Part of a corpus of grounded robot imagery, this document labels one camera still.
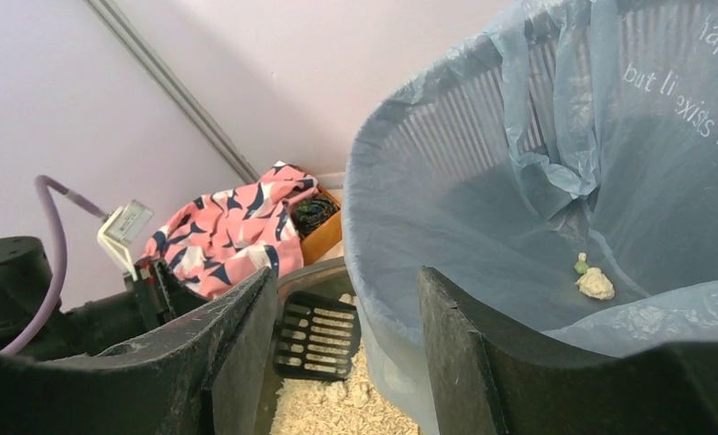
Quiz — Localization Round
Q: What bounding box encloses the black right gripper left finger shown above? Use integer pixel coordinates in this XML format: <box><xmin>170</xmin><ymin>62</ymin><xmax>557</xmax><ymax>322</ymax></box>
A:
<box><xmin>0</xmin><ymin>268</ymin><xmax>277</xmax><ymax>434</ymax></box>

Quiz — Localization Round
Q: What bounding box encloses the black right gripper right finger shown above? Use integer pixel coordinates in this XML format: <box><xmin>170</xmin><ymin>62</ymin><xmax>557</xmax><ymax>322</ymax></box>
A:
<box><xmin>418</xmin><ymin>266</ymin><xmax>718</xmax><ymax>434</ymax></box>

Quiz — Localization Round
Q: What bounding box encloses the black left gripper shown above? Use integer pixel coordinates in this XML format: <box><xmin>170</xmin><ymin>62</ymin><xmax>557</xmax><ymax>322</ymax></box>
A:
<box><xmin>131</xmin><ymin>259</ymin><xmax>209</xmax><ymax>331</ymax></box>

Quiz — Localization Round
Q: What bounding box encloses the black litter scoop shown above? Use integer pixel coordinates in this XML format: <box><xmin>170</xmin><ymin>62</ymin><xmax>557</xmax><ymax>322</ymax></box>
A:
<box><xmin>272</xmin><ymin>292</ymin><xmax>361</xmax><ymax>382</ymax></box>

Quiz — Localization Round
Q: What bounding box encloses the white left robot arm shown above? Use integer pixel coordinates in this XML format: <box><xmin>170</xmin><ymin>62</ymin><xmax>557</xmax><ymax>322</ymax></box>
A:
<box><xmin>0</xmin><ymin>237</ymin><xmax>208</xmax><ymax>361</ymax></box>

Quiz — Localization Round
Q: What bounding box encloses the dark green litter box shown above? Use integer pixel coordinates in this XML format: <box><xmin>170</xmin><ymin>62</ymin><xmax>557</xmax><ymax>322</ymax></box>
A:
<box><xmin>252</xmin><ymin>257</ymin><xmax>421</xmax><ymax>434</ymax></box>

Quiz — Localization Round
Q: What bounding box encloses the litter clump in bin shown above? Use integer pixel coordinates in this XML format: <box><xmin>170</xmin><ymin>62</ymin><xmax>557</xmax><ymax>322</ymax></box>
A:
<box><xmin>574</xmin><ymin>252</ymin><xmax>616</xmax><ymax>301</ymax></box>

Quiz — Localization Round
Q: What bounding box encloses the wooden tray box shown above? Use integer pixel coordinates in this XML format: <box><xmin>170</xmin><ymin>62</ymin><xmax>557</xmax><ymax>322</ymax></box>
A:
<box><xmin>300</xmin><ymin>187</ymin><xmax>342</xmax><ymax>266</ymax></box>

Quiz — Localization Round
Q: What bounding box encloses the pink patterned cloth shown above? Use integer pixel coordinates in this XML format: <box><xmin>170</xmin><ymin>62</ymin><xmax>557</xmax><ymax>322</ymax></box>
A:
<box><xmin>141</xmin><ymin>161</ymin><xmax>318</xmax><ymax>299</ymax></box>

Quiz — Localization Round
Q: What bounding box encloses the dark green rolled item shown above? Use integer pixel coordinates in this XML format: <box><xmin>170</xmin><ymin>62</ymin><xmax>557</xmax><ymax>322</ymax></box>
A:
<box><xmin>292</xmin><ymin>194</ymin><xmax>340</xmax><ymax>238</ymax></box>

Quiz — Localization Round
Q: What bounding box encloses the blue plastic bin liner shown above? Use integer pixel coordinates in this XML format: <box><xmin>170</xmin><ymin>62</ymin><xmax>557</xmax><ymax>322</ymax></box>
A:
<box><xmin>343</xmin><ymin>1</ymin><xmax>718</xmax><ymax>434</ymax></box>

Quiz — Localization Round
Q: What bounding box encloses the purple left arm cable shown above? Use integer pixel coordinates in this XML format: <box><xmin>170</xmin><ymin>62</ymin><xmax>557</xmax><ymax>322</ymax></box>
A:
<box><xmin>0</xmin><ymin>174</ymin><xmax>109</xmax><ymax>356</ymax></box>

